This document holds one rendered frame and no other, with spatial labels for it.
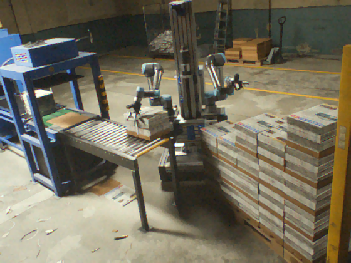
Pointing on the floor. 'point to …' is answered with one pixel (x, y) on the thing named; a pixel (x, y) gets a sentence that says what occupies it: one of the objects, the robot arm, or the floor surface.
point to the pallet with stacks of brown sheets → (249, 51)
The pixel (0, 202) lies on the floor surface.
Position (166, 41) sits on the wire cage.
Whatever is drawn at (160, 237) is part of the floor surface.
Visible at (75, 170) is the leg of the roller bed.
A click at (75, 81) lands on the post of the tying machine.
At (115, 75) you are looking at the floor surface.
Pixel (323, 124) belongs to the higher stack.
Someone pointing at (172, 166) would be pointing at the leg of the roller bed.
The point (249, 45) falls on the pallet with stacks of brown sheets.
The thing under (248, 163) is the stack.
